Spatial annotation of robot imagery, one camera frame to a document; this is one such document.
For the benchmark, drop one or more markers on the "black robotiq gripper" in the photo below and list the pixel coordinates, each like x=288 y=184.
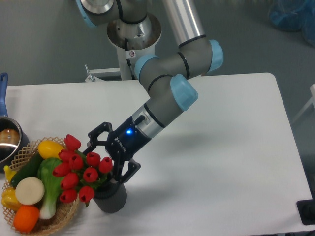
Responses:
x=125 y=142

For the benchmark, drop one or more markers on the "red tulip bouquet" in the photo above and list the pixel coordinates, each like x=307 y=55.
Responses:
x=82 y=173

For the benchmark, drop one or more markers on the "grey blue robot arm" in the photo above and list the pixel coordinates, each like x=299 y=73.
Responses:
x=165 y=80

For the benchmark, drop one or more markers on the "dark grey ribbed vase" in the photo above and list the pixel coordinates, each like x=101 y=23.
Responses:
x=111 y=196

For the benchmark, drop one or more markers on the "yellow squash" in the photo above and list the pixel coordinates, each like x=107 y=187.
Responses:
x=49 y=149

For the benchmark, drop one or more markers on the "green bok choy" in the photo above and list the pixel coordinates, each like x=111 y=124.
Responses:
x=51 y=186

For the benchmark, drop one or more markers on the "woven wicker basket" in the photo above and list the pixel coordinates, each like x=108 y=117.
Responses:
x=64 y=212

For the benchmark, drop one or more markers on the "dark green cucumber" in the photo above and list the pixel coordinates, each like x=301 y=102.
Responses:
x=28 y=170

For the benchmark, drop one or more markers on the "cream round radish slice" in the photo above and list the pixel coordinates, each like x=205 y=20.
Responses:
x=29 y=191

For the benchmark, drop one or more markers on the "yellow banana tip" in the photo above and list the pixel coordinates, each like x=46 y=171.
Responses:
x=9 y=173

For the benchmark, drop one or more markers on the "orange fruit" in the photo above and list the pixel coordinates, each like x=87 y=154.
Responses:
x=26 y=218

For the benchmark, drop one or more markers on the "yellow bell pepper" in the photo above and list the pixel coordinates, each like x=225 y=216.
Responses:
x=9 y=199

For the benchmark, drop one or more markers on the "black device at edge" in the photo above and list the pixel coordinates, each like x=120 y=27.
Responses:
x=306 y=209

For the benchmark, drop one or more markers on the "blue plastic bag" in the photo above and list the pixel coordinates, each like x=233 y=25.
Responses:
x=294 y=15

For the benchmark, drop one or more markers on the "blue handled saucepan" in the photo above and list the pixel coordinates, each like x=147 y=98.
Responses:
x=12 y=137

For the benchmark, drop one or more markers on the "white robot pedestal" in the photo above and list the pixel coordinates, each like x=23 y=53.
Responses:
x=131 y=41

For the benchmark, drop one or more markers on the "white furniture frame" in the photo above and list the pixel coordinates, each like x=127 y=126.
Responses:
x=306 y=108

